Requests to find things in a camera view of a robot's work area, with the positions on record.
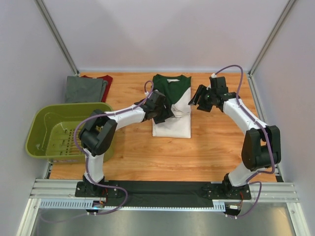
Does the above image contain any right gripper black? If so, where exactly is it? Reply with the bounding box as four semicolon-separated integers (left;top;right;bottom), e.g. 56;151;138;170
188;86;216;113

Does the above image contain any white and green t-shirt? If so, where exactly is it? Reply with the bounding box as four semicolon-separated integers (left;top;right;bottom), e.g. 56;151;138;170
152;74;191;139

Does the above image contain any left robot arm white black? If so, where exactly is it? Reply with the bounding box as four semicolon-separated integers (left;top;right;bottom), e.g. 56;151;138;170
74;90;174;197

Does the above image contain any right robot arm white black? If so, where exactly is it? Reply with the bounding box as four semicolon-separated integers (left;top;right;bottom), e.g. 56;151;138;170
189;76;281;199

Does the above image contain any folded red t-shirt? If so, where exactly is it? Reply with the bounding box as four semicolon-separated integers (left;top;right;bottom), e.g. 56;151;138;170
82;75;113;103

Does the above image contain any folded grey t-shirt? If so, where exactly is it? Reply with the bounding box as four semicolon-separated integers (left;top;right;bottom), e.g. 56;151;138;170
65;76;103;103

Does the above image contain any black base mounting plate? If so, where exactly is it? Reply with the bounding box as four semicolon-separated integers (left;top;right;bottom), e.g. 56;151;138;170
75;180;252;207

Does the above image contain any green plastic basket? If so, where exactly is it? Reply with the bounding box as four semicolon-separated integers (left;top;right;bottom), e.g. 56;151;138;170
25;102;112;164

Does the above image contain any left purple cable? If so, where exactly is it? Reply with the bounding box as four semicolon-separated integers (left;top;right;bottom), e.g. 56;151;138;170
73;80;155;192

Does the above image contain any purple cable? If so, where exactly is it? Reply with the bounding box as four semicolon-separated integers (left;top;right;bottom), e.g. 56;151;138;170
73;80;155;192
213;64;276;187

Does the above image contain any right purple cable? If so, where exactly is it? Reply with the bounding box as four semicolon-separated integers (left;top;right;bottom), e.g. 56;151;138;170
213;64;276;187

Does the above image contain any right aluminium frame post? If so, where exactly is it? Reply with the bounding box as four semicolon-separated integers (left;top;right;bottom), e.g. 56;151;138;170
249;0;297;74

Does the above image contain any aluminium frame post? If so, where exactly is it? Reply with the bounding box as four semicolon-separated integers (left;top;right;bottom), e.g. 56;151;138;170
34;0;79;75
249;0;297;74

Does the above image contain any left aluminium frame post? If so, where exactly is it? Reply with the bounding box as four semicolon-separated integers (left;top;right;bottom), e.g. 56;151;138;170
34;0;79;75

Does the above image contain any slotted grey cable duct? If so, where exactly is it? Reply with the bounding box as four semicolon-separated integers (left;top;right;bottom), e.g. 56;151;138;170
38;199;225;212

